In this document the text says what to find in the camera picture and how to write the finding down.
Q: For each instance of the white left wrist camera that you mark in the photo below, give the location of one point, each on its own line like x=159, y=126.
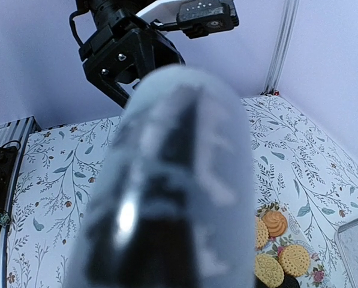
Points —
x=195, y=19

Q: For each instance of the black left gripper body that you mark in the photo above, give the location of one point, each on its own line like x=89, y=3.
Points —
x=123, y=49

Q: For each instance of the silver white tongs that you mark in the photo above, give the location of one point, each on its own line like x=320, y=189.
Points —
x=174, y=203

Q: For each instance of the orange swirl cookie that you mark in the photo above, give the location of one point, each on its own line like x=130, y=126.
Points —
x=276, y=223

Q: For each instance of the front aluminium rail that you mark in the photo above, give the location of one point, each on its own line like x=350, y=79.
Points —
x=13, y=139

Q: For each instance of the beige sandwich biscuit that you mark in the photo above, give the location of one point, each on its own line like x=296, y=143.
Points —
x=261, y=233

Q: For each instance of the round beige biscuit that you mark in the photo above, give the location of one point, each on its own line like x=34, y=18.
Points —
x=268, y=270
x=294, y=260

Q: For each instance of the left aluminium frame post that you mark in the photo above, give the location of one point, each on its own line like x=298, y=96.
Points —
x=282, y=44

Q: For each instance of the floral rectangular tray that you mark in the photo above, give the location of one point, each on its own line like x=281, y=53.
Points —
x=316, y=275

